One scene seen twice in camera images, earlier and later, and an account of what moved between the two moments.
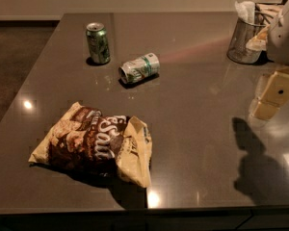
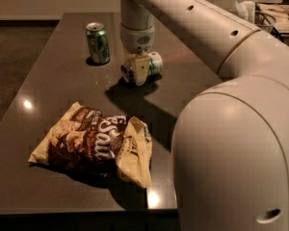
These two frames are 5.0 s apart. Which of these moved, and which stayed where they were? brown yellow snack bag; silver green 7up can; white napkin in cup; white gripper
Moved: white gripper
Stayed: silver green 7up can; white napkin in cup; brown yellow snack bag
